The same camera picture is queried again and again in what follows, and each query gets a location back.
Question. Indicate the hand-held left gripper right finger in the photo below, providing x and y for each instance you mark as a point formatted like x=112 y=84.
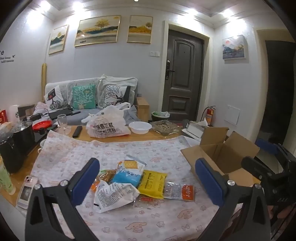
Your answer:
x=208 y=179

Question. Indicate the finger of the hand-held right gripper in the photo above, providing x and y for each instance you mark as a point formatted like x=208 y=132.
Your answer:
x=254 y=166
x=266 y=145

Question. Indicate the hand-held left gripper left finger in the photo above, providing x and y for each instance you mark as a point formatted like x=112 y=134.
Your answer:
x=85 y=177

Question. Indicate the orange packet of yellow strips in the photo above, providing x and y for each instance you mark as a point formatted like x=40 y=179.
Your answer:
x=105 y=176

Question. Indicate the brown cardboard box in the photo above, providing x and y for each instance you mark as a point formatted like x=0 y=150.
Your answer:
x=215 y=157

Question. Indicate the clear packet with orange label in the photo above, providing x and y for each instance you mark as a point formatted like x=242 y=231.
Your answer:
x=178 y=191

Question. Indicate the white snack packet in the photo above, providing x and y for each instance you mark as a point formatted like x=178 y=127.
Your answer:
x=113 y=194

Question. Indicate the blue cracker packet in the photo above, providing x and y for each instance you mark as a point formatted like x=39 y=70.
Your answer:
x=127 y=176

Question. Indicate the yellow snack packet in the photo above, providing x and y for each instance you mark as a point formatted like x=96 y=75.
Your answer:
x=151 y=183

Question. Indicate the cartoon printed tablecloth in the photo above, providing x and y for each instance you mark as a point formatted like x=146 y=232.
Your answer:
x=76 y=153

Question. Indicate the black remote control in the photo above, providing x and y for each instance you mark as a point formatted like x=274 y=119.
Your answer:
x=77 y=131

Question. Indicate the white papers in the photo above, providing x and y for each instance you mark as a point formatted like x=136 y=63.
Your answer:
x=187 y=134

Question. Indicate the white tissue box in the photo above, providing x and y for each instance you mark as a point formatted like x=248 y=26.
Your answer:
x=195 y=129

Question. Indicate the white cup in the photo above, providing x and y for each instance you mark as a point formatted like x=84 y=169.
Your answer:
x=43 y=143

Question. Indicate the white printed plastic bag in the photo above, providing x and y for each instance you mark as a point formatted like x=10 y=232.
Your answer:
x=108 y=125

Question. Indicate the phone in clear case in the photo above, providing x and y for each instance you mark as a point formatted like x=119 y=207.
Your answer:
x=26 y=192

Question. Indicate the black tea tray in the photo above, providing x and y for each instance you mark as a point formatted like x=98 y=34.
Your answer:
x=38 y=139

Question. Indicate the wine glass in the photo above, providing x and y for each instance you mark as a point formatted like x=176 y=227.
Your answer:
x=62 y=120

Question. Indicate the red fire extinguisher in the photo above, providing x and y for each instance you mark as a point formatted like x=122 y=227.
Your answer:
x=209 y=115

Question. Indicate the glass ashtray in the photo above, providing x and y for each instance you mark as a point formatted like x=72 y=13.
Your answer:
x=165 y=127

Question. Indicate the black laptop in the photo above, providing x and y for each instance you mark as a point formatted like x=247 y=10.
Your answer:
x=59 y=113

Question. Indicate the white plastic bowl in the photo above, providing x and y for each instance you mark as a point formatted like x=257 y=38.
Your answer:
x=140 y=127

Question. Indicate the grey garment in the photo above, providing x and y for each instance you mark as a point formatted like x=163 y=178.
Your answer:
x=131 y=115

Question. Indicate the black power adapter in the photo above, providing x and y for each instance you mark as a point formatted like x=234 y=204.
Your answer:
x=35 y=117

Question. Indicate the green trash bin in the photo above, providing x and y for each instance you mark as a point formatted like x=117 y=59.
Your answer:
x=159 y=117

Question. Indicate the black bucket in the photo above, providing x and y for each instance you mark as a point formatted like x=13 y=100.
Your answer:
x=9 y=155

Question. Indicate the green bottle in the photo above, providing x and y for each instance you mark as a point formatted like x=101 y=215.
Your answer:
x=5 y=176

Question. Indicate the green coral print cushion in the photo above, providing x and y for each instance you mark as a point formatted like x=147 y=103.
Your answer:
x=83 y=97

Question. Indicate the pink plastic bag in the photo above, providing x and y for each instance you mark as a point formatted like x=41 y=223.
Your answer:
x=41 y=106

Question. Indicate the white cushion with tree print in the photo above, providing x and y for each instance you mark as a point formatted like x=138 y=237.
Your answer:
x=114 y=96

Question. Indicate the white cushion with red print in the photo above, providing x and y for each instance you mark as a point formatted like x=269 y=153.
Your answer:
x=53 y=96

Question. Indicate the grey sofa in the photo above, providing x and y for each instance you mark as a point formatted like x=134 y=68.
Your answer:
x=69 y=89

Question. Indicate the black water dispenser spout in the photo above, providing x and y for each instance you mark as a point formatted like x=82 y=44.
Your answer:
x=24 y=110

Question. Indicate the white bottle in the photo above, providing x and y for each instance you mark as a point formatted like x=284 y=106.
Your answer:
x=13 y=113

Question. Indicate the white tote bag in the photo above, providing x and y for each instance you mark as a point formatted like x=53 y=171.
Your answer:
x=115 y=81

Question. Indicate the red box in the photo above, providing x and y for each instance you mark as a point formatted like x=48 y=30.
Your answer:
x=2 y=117

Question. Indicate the mountain sunset canvas painting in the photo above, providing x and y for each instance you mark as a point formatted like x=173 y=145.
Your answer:
x=234 y=47

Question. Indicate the yellow rolled mat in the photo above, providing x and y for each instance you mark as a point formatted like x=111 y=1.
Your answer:
x=44 y=78

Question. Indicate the dark grey door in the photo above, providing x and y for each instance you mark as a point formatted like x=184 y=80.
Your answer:
x=182 y=74

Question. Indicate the wide golden tree painting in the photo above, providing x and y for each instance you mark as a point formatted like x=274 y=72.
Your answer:
x=97 y=31

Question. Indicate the square golden tree painting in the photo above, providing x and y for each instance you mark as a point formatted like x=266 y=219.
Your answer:
x=139 y=29

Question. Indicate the white wall panel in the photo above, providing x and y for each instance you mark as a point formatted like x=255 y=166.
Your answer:
x=232 y=114

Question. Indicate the white light switch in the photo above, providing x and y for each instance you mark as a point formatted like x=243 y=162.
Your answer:
x=154 y=53

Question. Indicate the small mountain painting gold frame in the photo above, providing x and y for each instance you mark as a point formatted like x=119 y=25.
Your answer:
x=57 y=39

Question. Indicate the wall lettering sticker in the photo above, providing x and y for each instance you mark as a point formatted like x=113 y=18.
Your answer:
x=5 y=56

